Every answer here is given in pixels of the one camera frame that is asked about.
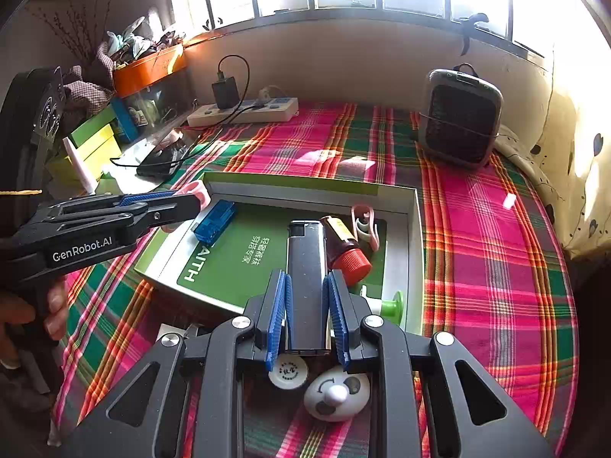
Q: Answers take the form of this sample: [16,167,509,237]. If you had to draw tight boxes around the black window hook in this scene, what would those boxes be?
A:
[458,12,490,55]

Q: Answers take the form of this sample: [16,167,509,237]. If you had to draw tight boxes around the grey space heater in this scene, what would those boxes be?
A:
[419,68,504,169]

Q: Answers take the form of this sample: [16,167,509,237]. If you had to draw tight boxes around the white tube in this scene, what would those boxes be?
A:
[63,137,96,194]

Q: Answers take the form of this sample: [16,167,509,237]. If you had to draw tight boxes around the green tissue packet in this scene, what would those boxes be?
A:
[95,172,125,192]

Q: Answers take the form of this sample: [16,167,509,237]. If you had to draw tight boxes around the orange plastic box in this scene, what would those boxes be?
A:
[113,44,187,97]

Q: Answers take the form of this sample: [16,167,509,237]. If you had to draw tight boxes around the red plastic bottle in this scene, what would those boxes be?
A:
[320,216,373,283]

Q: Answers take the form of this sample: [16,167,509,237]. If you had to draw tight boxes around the small white round jar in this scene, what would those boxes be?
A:
[267,350,307,389]

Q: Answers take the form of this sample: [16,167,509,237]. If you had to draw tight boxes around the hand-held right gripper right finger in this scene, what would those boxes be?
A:
[322,269,547,458]

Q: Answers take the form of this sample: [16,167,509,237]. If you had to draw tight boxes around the blue translucent usb device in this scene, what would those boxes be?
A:
[192,200,237,244]

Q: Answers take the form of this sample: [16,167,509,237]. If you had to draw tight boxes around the small pink plastic clip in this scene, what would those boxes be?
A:
[162,180,211,234]

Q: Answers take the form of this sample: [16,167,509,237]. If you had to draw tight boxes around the brown checkered cloth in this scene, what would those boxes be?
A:
[62,64,115,115]

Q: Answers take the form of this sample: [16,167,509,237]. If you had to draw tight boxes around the white paper sheet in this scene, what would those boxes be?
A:
[102,138,168,192]

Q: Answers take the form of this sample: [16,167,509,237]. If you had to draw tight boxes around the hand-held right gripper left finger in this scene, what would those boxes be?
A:
[57,269,294,458]

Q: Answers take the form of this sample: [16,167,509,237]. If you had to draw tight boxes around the dried branches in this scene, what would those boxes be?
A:
[36,0,120,58]

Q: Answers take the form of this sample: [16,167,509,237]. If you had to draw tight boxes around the black panda-print bag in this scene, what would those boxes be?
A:
[0,67,68,239]

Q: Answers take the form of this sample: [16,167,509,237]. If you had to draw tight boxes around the yellow-green carton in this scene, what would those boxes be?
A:
[48,129,122,182]

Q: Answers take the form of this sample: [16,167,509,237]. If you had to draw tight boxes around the heart print curtain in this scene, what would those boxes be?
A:
[496,19,611,258]

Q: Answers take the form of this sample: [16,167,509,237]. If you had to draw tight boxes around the black charging cable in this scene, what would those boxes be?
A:
[110,55,251,175]

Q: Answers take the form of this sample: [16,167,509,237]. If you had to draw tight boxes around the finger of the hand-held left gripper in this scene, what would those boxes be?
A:
[45,195,201,237]
[40,191,178,223]

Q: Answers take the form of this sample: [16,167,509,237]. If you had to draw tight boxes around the green cardboard box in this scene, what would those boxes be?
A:
[134,172,425,337]

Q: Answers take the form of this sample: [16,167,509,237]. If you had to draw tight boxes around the black smartphone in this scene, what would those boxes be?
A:
[136,145,192,177]

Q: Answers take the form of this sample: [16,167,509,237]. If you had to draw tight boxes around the clear glass tank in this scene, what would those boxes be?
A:
[126,74,189,129]

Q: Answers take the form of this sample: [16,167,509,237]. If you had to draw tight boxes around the pink and white clip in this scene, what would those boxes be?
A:
[351,204,380,251]

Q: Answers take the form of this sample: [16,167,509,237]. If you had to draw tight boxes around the blue carton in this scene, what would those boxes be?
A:
[111,98,137,143]

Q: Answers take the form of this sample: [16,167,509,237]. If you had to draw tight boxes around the black charger adapter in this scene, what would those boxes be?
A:
[211,76,239,110]

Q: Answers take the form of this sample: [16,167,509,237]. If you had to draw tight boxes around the white and green spool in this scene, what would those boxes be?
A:
[360,286,406,327]

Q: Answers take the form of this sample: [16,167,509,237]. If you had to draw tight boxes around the panda face dome gadget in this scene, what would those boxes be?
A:
[304,367,370,423]

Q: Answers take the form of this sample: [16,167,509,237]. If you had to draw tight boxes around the person's left hand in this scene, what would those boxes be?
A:
[0,279,70,368]

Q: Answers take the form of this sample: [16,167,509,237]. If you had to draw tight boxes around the white power strip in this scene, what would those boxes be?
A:
[186,97,299,128]

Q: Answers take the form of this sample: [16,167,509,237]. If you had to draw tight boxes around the silver lighter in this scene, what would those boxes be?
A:
[285,220,330,356]

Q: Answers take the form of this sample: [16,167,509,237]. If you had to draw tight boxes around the plaid blanket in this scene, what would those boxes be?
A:
[50,100,580,458]

